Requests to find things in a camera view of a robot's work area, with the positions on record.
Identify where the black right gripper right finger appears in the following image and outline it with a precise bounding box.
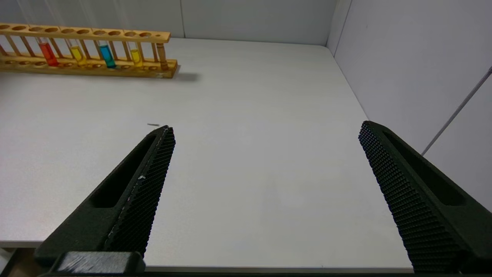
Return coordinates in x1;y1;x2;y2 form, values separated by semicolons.
358;120;492;274

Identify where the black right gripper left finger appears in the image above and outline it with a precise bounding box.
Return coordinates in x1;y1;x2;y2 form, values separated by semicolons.
35;125;176;266

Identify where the wooden test tube rack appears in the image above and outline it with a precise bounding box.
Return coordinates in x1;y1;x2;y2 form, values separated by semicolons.
0;23;179;79

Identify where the test tube yellow pigment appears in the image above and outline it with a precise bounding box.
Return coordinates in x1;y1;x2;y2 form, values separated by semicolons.
121;0;145;68
63;0;88;67

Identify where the test tube blue pigment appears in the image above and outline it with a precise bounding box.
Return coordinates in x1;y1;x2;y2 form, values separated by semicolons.
90;0;117;69

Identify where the test tube red pigment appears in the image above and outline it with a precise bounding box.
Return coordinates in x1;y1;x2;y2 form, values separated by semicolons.
35;0;60;67

